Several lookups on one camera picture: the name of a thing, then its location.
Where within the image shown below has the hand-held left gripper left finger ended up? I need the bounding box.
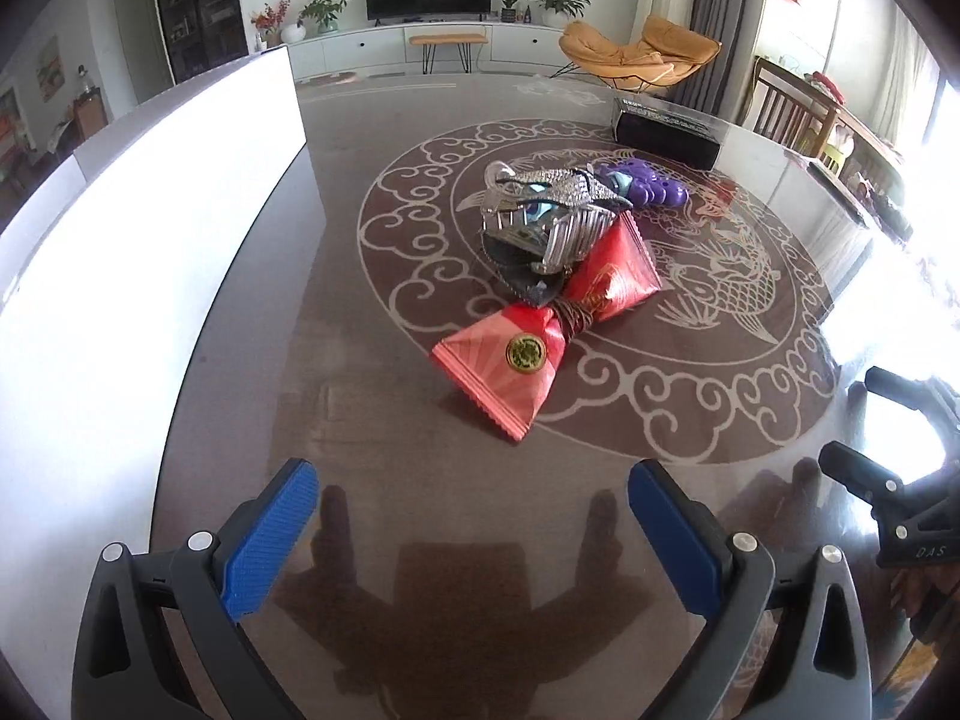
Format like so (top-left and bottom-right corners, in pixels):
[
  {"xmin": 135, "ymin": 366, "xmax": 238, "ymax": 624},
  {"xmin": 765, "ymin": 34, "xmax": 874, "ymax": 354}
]
[{"xmin": 71, "ymin": 457, "xmax": 322, "ymax": 720}]

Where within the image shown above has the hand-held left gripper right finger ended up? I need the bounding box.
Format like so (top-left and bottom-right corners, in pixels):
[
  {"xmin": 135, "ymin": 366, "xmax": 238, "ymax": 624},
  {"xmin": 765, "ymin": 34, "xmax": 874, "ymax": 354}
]
[{"xmin": 626, "ymin": 457, "xmax": 875, "ymax": 720}]

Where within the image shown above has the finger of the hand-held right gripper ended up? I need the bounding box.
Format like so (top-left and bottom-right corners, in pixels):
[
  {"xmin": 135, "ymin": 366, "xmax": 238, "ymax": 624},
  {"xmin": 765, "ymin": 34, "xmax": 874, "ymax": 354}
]
[
  {"xmin": 817, "ymin": 441, "xmax": 906, "ymax": 520},
  {"xmin": 862, "ymin": 366, "xmax": 960, "ymax": 452}
]

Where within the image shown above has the brown patterned desktop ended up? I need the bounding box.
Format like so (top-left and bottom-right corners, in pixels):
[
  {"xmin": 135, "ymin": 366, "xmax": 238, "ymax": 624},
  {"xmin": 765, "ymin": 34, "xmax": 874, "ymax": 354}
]
[{"xmin": 150, "ymin": 67, "xmax": 960, "ymax": 720}]

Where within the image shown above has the red envelope bundle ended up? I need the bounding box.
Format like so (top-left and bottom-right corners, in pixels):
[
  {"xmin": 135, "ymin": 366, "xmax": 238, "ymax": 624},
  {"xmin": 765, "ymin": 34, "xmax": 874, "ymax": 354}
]
[{"xmin": 430, "ymin": 211, "xmax": 665, "ymax": 445}]

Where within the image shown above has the cluttered wooden sideboard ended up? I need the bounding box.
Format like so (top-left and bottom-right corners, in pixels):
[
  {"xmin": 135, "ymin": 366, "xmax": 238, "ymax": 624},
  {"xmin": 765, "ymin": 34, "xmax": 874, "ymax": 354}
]
[{"xmin": 806, "ymin": 67, "xmax": 931, "ymax": 241}]

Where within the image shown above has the wooden chair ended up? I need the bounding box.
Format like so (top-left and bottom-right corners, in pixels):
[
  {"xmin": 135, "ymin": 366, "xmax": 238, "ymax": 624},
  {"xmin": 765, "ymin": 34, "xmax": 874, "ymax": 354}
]
[{"xmin": 739, "ymin": 56, "xmax": 837, "ymax": 158}]

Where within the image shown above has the white partition board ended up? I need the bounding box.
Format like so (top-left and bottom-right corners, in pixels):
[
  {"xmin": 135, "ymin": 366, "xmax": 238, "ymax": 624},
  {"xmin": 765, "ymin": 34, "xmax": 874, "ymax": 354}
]
[
  {"xmin": 0, "ymin": 45, "xmax": 307, "ymax": 620},
  {"xmin": 0, "ymin": 152, "xmax": 89, "ymax": 301}
]

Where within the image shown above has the purple plastic toy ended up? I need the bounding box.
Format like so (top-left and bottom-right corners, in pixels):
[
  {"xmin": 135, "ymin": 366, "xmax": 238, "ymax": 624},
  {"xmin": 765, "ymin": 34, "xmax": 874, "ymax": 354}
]
[{"xmin": 592, "ymin": 157, "xmax": 692, "ymax": 211}]

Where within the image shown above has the black rectangular box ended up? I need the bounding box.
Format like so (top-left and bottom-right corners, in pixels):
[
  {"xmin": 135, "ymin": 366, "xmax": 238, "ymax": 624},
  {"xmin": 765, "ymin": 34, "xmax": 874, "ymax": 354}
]
[{"xmin": 611, "ymin": 96, "xmax": 727, "ymax": 170}]

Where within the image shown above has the grey curtain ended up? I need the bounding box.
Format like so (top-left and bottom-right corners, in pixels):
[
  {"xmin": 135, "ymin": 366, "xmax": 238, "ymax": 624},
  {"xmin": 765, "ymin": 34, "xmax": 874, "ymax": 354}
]
[{"xmin": 667, "ymin": 0, "xmax": 770, "ymax": 125}]

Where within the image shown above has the orange lounge chair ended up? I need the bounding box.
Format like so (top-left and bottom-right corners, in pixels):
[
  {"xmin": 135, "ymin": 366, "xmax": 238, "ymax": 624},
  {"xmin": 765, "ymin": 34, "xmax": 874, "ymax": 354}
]
[{"xmin": 559, "ymin": 13, "xmax": 723, "ymax": 91}]

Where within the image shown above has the white television cabinet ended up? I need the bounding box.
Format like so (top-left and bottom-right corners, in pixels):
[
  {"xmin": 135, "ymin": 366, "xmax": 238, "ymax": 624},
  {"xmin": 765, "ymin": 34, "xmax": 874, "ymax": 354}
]
[{"xmin": 285, "ymin": 21, "xmax": 571, "ymax": 80}]

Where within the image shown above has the white door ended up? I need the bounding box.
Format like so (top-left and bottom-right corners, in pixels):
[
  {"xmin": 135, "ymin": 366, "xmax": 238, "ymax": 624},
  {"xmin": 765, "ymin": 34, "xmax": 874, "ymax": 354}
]
[{"xmin": 112, "ymin": 0, "xmax": 155, "ymax": 110}]

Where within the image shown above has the red flower arrangement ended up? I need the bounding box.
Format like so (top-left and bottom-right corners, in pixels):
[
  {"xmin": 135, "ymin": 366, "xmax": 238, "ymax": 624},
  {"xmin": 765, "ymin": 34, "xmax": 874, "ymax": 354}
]
[{"xmin": 250, "ymin": 0, "xmax": 292, "ymax": 46}]

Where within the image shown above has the orange topped bench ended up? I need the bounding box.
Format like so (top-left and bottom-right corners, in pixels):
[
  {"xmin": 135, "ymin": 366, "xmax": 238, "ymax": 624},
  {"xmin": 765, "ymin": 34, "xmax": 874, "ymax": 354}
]
[{"xmin": 409, "ymin": 31, "xmax": 490, "ymax": 74}]

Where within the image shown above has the green potted plant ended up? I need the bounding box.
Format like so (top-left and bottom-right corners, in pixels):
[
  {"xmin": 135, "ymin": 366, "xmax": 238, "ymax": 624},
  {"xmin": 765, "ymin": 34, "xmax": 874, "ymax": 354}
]
[{"xmin": 298, "ymin": 0, "xmax": 352, "ymax": 35}]

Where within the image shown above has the dark display cabinet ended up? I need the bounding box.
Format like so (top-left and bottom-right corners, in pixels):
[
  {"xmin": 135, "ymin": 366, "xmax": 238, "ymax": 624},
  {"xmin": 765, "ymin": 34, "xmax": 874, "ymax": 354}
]
[{"xmin": 150, "ymin": 0, "xmax": 250, "ymax": 87}]

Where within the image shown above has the large leafy potted plant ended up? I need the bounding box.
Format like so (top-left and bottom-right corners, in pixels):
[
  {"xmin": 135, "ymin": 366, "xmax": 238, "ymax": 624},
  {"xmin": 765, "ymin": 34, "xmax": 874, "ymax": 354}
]
[{"xmin": 525, "ymin": 0, "xmax": 590, "ymax": 27}]

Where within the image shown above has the framed wall painting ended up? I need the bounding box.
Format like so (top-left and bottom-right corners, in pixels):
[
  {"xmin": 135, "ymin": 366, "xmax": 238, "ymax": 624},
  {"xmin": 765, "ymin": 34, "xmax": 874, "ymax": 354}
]
[{"xmin": 36, "ymin": 34, "xmax": 62, "ymax": 102}]

